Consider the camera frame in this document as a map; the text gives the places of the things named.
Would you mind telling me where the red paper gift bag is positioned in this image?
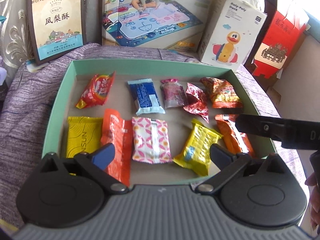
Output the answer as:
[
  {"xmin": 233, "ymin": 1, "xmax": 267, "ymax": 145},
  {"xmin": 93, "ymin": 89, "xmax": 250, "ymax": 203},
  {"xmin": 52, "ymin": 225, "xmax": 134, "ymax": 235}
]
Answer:
[{"xmin": 253, "ymin": 9, "xmax": 309, "ymax": 79}]

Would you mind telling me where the mint green cardboard box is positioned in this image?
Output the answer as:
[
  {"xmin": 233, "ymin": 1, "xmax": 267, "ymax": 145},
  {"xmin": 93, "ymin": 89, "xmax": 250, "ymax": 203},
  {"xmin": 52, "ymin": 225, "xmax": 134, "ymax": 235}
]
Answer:
[{"xmin": 41, "ymin": 58, "xmax": 277, "ymax": 185}]

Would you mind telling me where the clear pink jelly pouch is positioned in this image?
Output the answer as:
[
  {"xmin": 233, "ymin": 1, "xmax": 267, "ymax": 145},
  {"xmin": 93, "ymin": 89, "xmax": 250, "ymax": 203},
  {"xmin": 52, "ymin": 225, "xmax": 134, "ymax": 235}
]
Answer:
[{"xmin": 161, "ymin": 79, "xmax": 188, "ymax": 108}]

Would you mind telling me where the blue white biscuit packet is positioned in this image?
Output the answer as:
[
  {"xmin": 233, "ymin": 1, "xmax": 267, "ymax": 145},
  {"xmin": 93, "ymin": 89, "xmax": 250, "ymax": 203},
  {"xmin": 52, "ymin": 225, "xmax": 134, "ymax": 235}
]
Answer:
[{"xmin": 127, "ymin": 79, "xmax": 165, "ymax": 116}]

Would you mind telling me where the red foil snack packet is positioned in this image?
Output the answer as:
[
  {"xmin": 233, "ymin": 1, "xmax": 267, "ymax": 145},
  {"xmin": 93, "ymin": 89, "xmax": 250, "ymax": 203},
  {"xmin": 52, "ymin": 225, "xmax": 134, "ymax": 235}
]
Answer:
[{"xmin": 183, "ymin": 82, "xmax": 209, "ymax": 123}]

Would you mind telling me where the pink patterned white packet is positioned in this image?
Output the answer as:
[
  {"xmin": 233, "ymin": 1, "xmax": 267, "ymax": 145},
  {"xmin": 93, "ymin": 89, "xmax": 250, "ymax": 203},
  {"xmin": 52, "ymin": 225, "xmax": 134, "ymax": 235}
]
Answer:
[{"xmin": 132, "ymin": 117, "xmax": 172, "ymax": 164}]

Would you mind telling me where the orange noodle snack bag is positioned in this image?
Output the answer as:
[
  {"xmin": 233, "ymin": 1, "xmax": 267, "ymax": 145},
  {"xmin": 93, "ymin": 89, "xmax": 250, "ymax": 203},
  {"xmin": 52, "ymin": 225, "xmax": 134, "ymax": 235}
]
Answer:
[{"xmin": 200, "ymin": 77, "xmax": 243, "ymax": 109}]

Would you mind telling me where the person's right hand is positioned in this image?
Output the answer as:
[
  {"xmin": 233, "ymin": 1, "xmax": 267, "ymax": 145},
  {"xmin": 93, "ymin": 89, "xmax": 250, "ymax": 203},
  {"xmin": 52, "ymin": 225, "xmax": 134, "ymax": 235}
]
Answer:
[{"xmin": 305, "ymin": 173, "xmax": 320, "ymax": 230}]

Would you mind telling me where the yellow printed snack packet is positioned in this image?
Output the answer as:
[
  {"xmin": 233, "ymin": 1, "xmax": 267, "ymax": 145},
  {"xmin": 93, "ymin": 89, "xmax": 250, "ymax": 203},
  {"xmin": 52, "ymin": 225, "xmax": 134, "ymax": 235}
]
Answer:
[{"xmin": 173, "ymin": 119, "xmax": 223, "ymax": 177}]

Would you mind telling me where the water doodle mat box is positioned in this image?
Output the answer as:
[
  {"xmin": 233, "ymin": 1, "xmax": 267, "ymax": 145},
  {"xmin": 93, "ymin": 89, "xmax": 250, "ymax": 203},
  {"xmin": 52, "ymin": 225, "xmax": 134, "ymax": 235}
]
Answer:
[{"xmin": 102, "ymin": 0, "xmax": 213, "ymax": 52}]

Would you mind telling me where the yellow Winsun packet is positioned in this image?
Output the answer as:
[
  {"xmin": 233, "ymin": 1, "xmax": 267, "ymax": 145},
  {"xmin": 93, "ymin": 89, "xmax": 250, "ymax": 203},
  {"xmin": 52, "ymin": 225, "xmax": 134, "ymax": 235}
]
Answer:
[{"xmin": 66, "ymin": 116, "xmax": 103, "ymax": 158}]

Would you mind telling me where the roly-poly duck toy box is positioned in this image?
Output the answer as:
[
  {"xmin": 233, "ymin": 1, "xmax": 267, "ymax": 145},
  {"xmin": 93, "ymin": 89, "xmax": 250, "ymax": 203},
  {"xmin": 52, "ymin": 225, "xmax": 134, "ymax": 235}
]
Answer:
[{"xmin": 198, "ymin": 0, "xmax": 267, "ymax": 72}]

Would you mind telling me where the pineapple cake gift box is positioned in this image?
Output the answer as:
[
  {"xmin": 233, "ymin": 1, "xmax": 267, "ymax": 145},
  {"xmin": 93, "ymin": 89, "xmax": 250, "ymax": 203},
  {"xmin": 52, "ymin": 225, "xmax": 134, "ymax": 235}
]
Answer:
[{"xmin": 27, "ymin": 0, "xmax": 86, "ymax": 65}]

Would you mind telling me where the red Skittles packet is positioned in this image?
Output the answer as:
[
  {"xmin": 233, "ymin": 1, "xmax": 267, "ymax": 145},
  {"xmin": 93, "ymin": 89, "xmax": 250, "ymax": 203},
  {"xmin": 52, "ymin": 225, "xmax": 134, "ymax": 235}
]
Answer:
[{"xmin": 76, "ymin": 72, "xmax": 116, "ymax": 109}]

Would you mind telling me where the long orange silver snack packet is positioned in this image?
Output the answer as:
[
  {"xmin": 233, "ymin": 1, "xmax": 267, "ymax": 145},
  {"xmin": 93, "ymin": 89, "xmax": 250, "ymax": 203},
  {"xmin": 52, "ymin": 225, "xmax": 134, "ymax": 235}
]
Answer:
[{"xmin": 215, "ymin": 114, "xmax": 255, "ymax": 158}]

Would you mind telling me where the orange-red snack packet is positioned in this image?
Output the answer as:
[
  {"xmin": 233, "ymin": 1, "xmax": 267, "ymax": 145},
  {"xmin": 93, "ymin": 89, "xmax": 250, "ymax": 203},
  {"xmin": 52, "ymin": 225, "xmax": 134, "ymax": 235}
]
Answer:
[{"xmin": 100, "ymin": 108, "xmax": 133, "ymax": 186}]

